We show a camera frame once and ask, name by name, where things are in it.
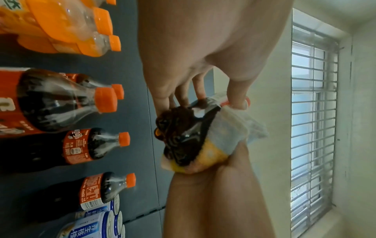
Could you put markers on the person's right hand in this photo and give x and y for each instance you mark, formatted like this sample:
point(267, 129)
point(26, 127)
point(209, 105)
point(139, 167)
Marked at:
point(217, 172)

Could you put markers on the person's left hand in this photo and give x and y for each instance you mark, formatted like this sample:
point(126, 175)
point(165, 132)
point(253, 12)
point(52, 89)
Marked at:
point(211, 30)

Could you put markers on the yellow and white cleaning cloth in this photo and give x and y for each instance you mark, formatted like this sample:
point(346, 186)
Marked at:
point(235, 125)

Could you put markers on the cola bottle with orange cap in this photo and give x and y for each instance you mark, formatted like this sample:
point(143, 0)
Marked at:
point(182, 130)

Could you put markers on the person's right forearm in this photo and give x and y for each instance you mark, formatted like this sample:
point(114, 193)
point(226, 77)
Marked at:
point(217, 211)

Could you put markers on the window with metal grille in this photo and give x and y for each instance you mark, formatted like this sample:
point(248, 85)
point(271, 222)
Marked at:
point(314, 127)

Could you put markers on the white and blue drink can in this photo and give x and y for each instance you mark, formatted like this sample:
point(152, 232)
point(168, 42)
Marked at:
point(91, 225)
point(108, 204)
point(121, 232)
point(118, 220)

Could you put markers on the orange soda bottle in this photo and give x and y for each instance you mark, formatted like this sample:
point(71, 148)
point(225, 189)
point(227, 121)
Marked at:
point(88, 46)
point(102, 1)
point(58, 21)

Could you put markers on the large cola bottle orange label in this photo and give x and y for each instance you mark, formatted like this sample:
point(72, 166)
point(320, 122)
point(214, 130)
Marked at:
point(117, 91)
point(53, 100)

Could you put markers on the small cola bottle orange label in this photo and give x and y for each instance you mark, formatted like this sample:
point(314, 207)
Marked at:
point(79, 147)
point(88, 191)

